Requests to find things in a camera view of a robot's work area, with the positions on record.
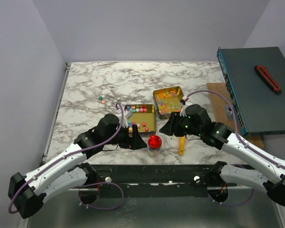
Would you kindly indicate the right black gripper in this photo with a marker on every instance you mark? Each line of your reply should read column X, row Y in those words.
column 175, row 124

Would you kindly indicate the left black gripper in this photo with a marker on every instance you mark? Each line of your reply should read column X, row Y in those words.
column 137, row 142

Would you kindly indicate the yellow plastic scoop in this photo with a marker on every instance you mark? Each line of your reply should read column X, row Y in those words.
column 182, row 145

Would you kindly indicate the red jar lid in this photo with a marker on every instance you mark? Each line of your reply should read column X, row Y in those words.
column 154, row 142

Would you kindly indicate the clear glass jar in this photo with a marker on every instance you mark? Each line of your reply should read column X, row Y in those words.
column 154, row 152

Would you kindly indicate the tin of paper stars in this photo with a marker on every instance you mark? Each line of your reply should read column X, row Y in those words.
column 144, row 117

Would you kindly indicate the tin of gummy candies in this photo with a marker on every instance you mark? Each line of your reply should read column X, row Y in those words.
column 167, row 100

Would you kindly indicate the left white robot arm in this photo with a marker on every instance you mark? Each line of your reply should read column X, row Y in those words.
column 29, row 192

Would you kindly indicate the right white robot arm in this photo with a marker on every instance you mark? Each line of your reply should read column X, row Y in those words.
column 267, row 173

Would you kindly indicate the wooden board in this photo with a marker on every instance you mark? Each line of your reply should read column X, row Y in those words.
column 218, row 104

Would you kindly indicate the dark grey metal box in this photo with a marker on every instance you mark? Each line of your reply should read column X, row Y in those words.
column 259, row 110

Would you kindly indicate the red black utility knife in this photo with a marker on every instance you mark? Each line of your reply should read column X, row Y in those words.
column 263, row 73

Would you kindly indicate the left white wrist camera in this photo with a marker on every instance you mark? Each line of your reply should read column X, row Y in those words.
column 127, row 115

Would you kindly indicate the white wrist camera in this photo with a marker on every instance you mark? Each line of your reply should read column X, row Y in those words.
column 185, row 102
column 127, row 115

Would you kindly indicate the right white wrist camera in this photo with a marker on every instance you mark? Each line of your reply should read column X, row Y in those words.
column 185, row 102

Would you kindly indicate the black mounting rail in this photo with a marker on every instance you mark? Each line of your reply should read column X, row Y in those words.
column 136, row 181

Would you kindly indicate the small metal bracket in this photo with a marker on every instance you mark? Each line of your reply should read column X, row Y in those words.
column 229, row 112

